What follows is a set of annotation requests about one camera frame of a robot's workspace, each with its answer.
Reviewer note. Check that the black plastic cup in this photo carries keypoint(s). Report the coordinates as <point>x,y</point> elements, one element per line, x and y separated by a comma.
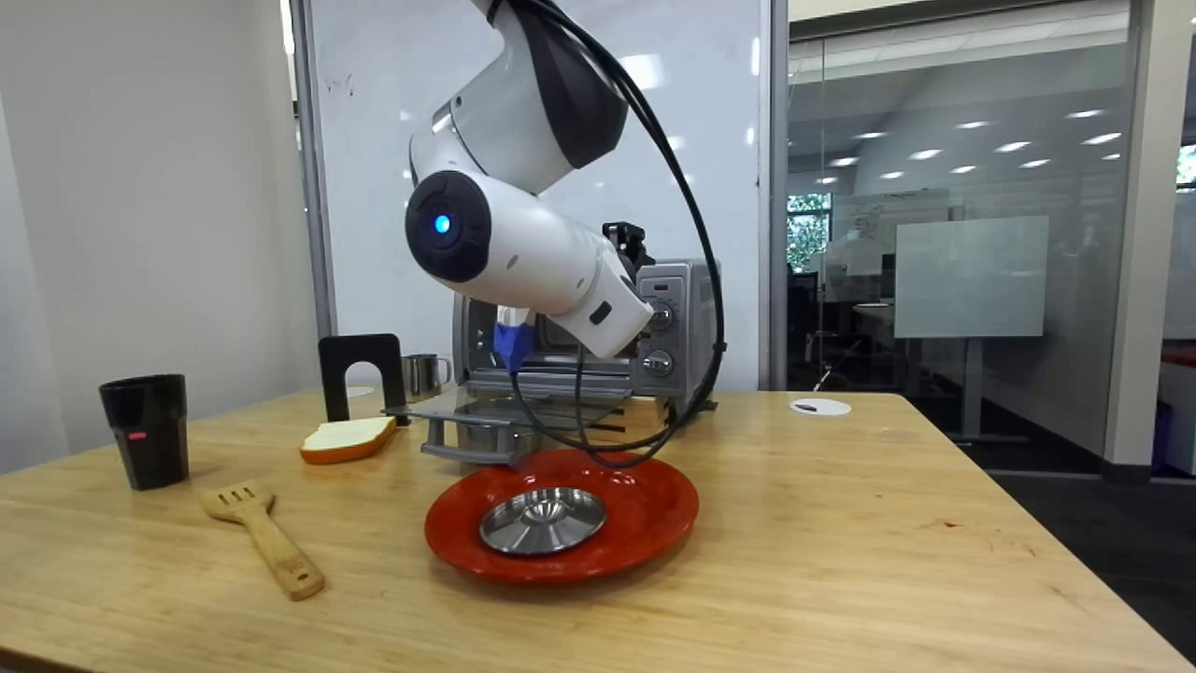
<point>148,432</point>

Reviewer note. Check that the silver toaster oven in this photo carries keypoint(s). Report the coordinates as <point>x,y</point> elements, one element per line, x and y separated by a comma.
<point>684,338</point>

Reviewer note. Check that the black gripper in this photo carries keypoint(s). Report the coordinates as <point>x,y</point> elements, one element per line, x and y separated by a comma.
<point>625,244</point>

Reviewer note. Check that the silver toaster oven knob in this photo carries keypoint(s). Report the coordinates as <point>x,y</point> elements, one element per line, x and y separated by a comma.
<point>660,365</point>
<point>663,315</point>

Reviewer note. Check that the grey whiteboard frame post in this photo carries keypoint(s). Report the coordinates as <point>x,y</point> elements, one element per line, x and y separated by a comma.
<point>312,162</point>

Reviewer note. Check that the toy bread slice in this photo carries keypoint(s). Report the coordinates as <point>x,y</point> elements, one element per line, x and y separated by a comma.
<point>347,440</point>

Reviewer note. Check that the small steel mug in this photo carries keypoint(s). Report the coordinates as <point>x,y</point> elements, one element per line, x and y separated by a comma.
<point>425,376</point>

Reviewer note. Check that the red plate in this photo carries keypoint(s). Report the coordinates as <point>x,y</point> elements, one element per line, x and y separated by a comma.
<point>646,508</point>

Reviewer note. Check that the white table grommet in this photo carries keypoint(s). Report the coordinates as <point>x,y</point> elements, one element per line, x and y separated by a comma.
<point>818,405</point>

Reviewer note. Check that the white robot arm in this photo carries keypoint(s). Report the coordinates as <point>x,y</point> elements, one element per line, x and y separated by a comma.
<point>523,237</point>

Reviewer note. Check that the glass toaster oven door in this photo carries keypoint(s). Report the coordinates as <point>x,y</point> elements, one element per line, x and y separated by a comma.
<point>472,435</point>

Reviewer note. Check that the wooden slotted spatula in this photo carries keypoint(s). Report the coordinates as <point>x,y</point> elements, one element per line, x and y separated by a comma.
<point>266,542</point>

